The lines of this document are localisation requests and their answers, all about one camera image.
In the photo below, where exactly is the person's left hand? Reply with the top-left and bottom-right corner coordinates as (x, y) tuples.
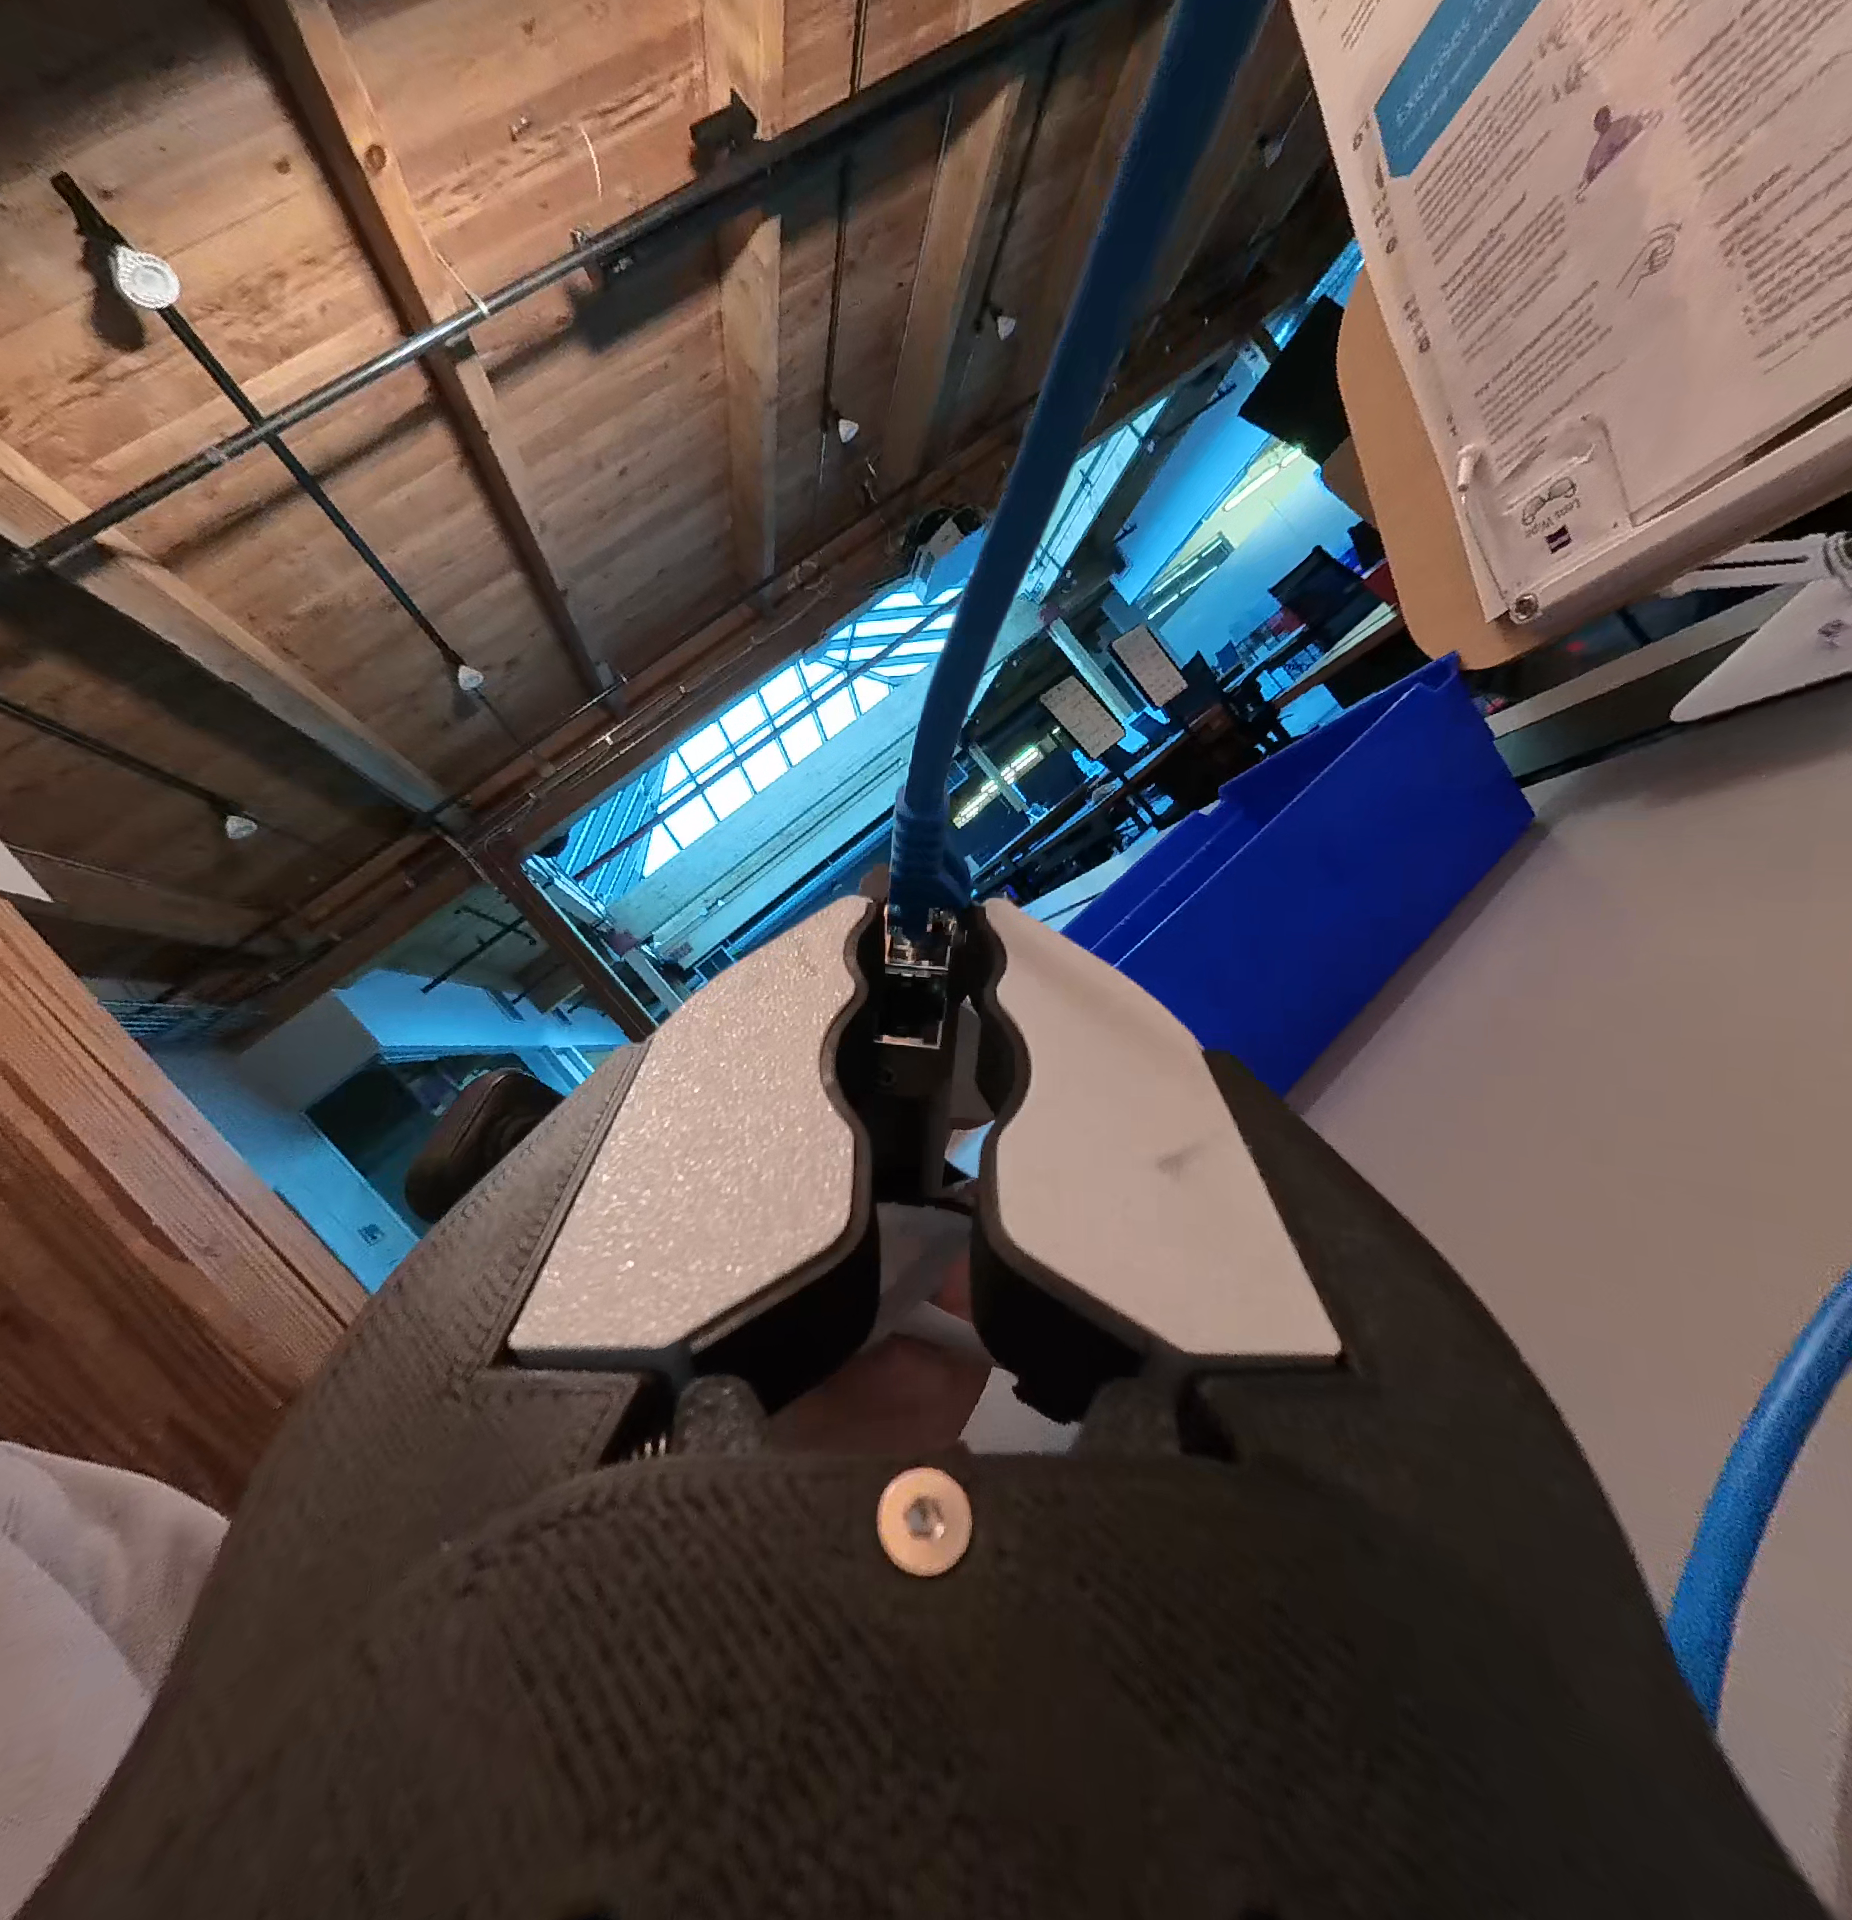
(765, 1270), (1006, 1454)

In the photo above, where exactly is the tilted document board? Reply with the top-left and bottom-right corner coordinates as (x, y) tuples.
(1286, 0), (1852, 670)

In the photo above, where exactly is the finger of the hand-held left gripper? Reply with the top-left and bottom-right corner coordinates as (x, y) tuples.
(875, 1198), (965, 1340)

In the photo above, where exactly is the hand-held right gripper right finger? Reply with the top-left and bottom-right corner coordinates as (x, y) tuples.
(965, 896), (1346, 1374)

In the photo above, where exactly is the blue plastic bin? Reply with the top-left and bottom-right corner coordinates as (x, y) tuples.
(1068, 651), (1535, 1098)

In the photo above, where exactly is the metal ceiling pipe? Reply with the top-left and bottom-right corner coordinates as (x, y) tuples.
(0, 30), (1063, 590)

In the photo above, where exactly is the blue ethernet cable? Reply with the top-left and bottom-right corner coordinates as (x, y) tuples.
(885, 0), (1852, 1726)

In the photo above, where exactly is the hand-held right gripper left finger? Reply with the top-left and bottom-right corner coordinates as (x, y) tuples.
(501, 896), (882, 1374)

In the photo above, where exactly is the printed instruction sheet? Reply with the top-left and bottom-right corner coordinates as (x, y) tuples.
(1293, 0), (1852, 625)

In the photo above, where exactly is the large paned window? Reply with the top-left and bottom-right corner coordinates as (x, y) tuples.
(558, 585), (965, 902)

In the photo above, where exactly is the grey desk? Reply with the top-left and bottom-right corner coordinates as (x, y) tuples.
(956, 658), (1852, 1920)

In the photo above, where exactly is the black network splitter box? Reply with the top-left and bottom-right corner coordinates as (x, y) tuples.
(861, 896), (1002, 1203)

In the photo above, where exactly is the wooden pillar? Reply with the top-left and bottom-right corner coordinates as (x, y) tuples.
(0, 883), (364, 1515)

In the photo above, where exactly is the black lighting track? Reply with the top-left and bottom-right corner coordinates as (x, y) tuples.
(48, 171), (485, 707)

